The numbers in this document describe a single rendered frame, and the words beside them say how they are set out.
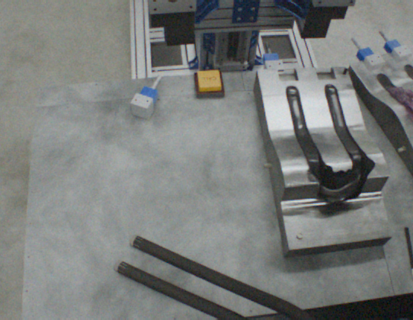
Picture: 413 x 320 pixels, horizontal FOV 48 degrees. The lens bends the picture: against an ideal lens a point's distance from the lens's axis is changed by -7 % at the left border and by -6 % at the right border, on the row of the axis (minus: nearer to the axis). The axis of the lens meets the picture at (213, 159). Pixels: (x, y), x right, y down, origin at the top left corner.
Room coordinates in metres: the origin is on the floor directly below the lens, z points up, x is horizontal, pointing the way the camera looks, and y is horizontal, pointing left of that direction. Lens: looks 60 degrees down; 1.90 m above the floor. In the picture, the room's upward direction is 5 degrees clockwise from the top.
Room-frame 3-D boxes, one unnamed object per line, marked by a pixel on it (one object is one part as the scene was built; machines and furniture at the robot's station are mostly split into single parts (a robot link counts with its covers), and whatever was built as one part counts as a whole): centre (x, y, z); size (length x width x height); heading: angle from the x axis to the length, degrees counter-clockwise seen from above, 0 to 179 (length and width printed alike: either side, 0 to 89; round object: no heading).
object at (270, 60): (0.96, -0.14, 0.83); 0.13 x 0.05 x 0.05; 11
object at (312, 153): (0.66, -0.28, 0.92); 0.35 x 0.16 x 0.09; 11
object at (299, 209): (0.64, -0.27, 0.87); 0.50 x 0.26 x 0.14; 11
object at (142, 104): (0.80, 0.19, 0.83); 0.13 x 0.05 x 0.05; 164
